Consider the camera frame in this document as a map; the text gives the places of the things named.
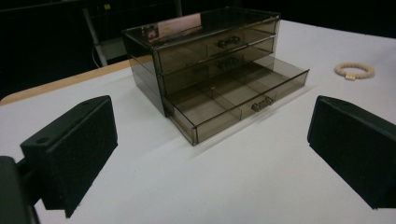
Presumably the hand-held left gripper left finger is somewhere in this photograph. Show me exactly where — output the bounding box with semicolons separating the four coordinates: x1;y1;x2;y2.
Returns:
20;94;119;219

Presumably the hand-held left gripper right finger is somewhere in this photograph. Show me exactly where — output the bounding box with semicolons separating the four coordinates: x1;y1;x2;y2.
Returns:
306;94;396;210

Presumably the beige braided hair tie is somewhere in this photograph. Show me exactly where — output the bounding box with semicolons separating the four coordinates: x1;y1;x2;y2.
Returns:
333;62;375;81

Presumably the smoked acrylic drawer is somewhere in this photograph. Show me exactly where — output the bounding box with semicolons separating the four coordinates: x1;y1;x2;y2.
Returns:
163;55;310;147

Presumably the smoked acrylic drawer organizer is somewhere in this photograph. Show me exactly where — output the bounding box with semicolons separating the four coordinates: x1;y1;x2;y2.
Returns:
121;7;281;118

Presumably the grey metal stand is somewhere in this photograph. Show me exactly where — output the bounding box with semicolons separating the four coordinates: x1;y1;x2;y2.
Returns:
81;7;129;67

